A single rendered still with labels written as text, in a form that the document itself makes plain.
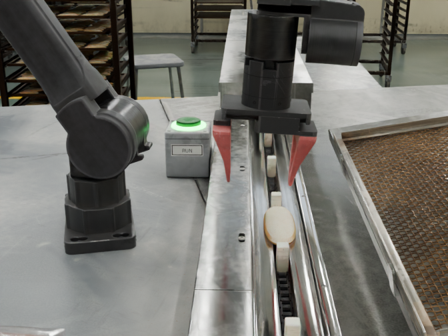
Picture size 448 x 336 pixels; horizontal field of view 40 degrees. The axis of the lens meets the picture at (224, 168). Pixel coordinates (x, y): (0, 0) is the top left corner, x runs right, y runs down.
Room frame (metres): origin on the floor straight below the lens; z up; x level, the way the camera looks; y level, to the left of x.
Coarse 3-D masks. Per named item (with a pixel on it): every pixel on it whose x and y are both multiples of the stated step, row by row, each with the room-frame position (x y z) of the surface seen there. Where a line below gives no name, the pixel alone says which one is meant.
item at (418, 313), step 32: (384, 128) 0.89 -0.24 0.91; (416, 128) 0.88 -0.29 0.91; (352, 160) 0.80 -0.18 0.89; (384, 160) 0.78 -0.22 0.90; (416, 160) 0.76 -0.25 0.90; (384, 192) 0.68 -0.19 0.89; (416, 192) 0.66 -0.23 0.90; (416, 224) 0.59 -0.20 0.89; (384, 256) 0.53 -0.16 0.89; (416, 288) 0.47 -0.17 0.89; (416, 320) 0.41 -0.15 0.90
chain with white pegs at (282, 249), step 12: (264, 144) 1.00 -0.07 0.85; (276, 180) 0.85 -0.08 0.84; (276, 192) 0.73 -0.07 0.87; (276, 204) 0.72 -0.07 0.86; (276, 252) 0.59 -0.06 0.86; (288, 252) 0.58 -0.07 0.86; (276, 264) 0.59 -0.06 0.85; (288, 264) 0.58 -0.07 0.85; (276, 276) 0.57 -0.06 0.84; (288, 276) 0.57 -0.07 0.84; (288, 288) 0.55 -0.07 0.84; (288, 300) 0.53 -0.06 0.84; (288, 312) 0.51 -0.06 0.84; (288, 324) 0.44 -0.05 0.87; (300, 324) 0.44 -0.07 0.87
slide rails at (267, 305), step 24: (264, 168) 0.87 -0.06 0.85; (288, 168) 0.87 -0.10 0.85; (264, 192) 0.78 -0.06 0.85; (288, 192) 0.78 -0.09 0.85; (264, 240) 0.64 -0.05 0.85; (264, 264) 0.58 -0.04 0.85; (264, 288) 0.53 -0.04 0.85; (312, 288) 0.53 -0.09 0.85; (264, 312) 0.49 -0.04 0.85; (312, 312) 0.49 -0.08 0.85
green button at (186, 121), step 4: (176, 120) 0.95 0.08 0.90; (180, 120) 0.94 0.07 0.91; (184, 120) 0.94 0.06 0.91; (188, 120) 0.94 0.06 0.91; (192, 120) 0.94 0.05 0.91; (196, 120) 0.94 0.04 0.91; (200, 120) 0.95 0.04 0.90; (176, 124) 0.94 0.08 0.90; (180, 124) 0.93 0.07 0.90; (184, 124) 0.92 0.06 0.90; (188, 124) 0.92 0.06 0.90; (192, 124) 0.92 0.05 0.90; (196, 124) 0.93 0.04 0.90; (200, 124) 0.94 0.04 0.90
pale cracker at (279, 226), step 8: (272, 208) 0.71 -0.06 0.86; (280, 208) 0.71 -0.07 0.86; (264, 216) 0.69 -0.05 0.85; (272, 216) 0.68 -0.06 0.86; (280, 216) 0.68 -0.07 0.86; (288, 216) 0.68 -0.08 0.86; (264, 224) 0.67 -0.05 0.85; (272, 224) 0.66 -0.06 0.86; (280, 224) 0.66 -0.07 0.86; (288, 224) 0.66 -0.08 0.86; (272, 232) 0.64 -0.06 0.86; (280, 232) 0.64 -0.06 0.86; (288, 232) 0.64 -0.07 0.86; (272, 240) 0.63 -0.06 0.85; (280, 240) 0.63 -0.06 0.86; (288, 240) 0.63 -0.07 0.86
